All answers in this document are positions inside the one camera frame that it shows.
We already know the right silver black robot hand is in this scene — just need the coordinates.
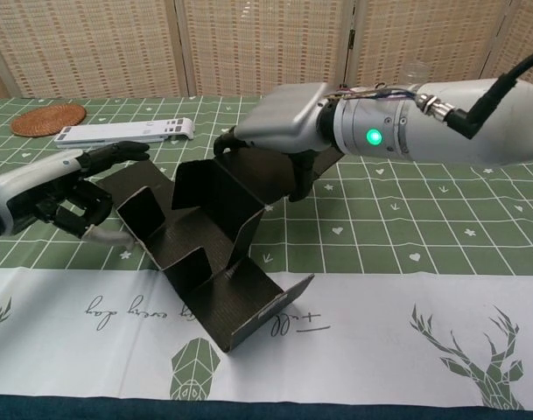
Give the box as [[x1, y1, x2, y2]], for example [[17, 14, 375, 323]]
[[213, 81, 341, 203]]

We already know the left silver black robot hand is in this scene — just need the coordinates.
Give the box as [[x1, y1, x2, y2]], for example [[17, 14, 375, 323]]
[[0, 140, 151, 255]]

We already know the black foldable cardboard box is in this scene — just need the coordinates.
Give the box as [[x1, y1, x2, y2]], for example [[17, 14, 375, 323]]
[[93, 146, 348, 354]]

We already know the round brown woven coaster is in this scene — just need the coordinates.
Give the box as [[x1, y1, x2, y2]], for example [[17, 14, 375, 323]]
[[10, 103, 88, 138]]

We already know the bamboo folding screen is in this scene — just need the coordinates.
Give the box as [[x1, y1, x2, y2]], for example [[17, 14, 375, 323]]
[[0, 0, 533, 100]]

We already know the white folded laptop stand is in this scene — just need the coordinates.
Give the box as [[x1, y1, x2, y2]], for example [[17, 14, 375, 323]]
[[54, 117, 195, 151]]

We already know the green checked tablecloth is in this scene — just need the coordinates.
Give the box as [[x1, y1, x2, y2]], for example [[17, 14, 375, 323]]
[[0, 92, 533, 402]]

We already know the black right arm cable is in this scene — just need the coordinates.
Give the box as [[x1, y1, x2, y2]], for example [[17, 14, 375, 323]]
[[417, 47, 533, 141]]

